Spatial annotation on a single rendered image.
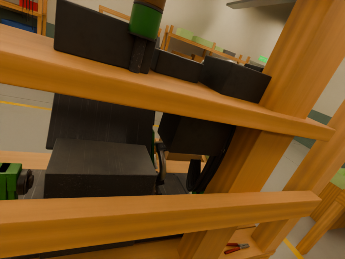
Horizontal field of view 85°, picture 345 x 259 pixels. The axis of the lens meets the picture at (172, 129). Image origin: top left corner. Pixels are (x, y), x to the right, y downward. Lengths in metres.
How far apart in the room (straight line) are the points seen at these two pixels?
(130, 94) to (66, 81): 0.08
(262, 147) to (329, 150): 0.40
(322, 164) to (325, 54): 0.48
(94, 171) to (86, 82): 0.33
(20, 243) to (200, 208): 0.36
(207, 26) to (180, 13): 1.01
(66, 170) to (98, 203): 0.17
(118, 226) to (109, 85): 0.30
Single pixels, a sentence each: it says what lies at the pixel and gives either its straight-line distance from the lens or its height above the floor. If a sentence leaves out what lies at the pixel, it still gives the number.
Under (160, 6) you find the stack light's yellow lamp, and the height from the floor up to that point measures 1.65.
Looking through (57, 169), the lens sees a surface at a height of 1.24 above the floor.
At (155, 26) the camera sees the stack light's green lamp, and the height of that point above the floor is 1.62.
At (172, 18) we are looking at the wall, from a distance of 6.59.
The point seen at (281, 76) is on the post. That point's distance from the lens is 0.54.
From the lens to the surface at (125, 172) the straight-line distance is 0.58.
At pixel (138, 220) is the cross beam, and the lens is 0.46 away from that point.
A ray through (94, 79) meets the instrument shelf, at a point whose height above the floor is 1.53.
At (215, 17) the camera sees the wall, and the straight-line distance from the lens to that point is 7.18.
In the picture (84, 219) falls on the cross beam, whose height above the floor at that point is 1.27.
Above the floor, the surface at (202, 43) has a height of 2.04.
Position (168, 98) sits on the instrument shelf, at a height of 1.53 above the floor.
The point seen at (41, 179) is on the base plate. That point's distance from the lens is 1.07.
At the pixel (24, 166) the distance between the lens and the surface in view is 1.15.
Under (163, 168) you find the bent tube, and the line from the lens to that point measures 0.81.
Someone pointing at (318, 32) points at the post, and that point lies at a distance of 0.54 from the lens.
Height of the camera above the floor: 1.60
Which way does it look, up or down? 22 degrees down
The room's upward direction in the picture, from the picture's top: 19 degrees clockwise
